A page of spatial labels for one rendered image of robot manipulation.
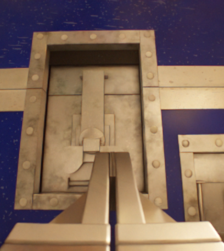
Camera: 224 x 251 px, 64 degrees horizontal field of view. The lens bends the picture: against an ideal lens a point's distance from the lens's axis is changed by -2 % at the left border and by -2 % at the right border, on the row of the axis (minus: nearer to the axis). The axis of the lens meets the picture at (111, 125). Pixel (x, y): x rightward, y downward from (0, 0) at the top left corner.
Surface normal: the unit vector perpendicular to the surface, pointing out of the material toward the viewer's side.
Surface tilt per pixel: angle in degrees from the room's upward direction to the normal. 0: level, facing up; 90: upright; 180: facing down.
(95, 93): 90
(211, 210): 99
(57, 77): 90
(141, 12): 90
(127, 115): 90
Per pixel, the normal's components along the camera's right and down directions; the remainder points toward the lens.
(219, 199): -0.17, -0.23
